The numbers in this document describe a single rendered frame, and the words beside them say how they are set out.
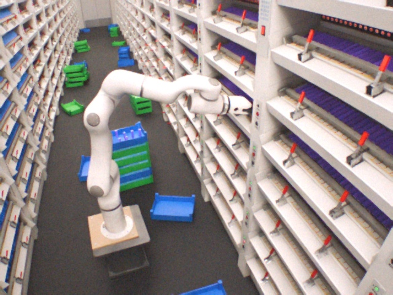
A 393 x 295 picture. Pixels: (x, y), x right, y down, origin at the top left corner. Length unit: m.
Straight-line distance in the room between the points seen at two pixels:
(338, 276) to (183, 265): 1.10
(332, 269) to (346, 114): 0.49
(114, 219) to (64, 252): 0.62
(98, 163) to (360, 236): 1.09
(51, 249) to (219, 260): 1.13
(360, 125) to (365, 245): 0.33
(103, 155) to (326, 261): 1.01
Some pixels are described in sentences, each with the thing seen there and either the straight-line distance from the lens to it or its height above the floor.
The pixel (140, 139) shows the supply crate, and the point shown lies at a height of 0.43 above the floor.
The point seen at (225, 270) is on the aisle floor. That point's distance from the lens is 1.87.
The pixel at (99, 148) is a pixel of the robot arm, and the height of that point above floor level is 0.87.
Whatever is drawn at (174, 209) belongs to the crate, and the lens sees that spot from 2.21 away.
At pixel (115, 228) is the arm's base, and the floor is 0.34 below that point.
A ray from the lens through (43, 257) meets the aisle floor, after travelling 2.18.
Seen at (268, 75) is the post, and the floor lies 1.22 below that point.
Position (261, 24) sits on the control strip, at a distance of 1.07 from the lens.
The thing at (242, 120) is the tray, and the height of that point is 0.94.
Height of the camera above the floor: 1.56
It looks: 33 degrees down
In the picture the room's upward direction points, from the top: 2 degrees counter-clockwise
